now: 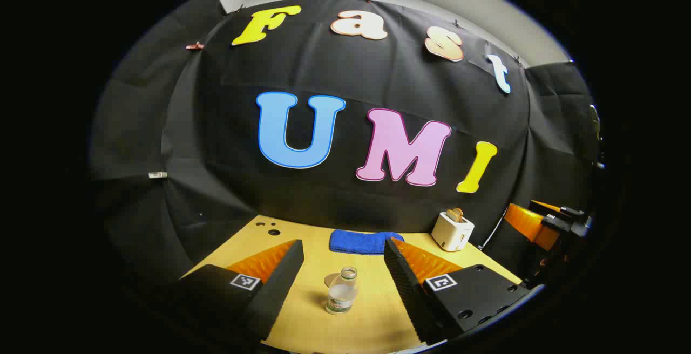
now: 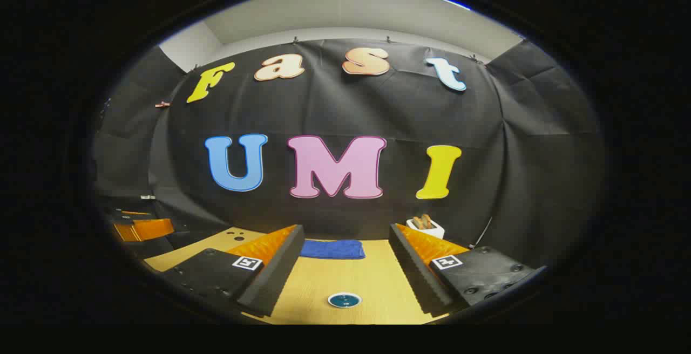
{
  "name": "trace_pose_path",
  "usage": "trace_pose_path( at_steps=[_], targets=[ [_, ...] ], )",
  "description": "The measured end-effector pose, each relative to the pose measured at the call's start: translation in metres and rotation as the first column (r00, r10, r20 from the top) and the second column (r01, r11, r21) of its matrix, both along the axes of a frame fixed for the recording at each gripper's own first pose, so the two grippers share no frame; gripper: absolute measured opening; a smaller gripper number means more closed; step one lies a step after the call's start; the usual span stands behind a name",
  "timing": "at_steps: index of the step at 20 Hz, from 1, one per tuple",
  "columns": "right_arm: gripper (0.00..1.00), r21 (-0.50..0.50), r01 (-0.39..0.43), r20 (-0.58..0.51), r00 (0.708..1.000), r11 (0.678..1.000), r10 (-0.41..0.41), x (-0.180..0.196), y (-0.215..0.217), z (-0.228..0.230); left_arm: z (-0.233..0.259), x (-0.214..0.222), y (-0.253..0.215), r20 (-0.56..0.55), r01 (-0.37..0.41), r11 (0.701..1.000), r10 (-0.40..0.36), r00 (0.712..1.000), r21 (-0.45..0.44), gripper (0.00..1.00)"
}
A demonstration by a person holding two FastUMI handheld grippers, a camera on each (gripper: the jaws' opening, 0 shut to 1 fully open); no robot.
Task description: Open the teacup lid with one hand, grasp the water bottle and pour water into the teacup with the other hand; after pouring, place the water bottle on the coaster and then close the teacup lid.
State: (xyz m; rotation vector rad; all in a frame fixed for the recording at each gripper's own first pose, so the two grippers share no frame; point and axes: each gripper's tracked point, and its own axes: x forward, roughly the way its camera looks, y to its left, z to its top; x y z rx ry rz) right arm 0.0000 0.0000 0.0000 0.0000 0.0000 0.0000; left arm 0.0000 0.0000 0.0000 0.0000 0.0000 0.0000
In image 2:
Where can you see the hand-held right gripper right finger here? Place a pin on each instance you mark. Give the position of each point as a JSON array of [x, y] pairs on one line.
[[413, 267]]

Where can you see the blue folded towel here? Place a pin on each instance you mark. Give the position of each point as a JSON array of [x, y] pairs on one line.
[[332, 249]]

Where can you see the white toaster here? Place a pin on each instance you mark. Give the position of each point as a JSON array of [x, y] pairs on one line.
[[433, 231]]

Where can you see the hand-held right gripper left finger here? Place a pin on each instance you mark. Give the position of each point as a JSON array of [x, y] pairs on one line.
[[280, 267]]

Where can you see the white teacup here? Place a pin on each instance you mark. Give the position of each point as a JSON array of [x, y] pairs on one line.
[[345, 307]]

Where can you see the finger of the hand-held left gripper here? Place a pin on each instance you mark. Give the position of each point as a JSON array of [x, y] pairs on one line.
[[146, 229], [135, 213]]

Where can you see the toasted bread slice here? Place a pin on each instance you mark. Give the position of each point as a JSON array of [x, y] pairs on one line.
[[417, 223], [426, 221]]

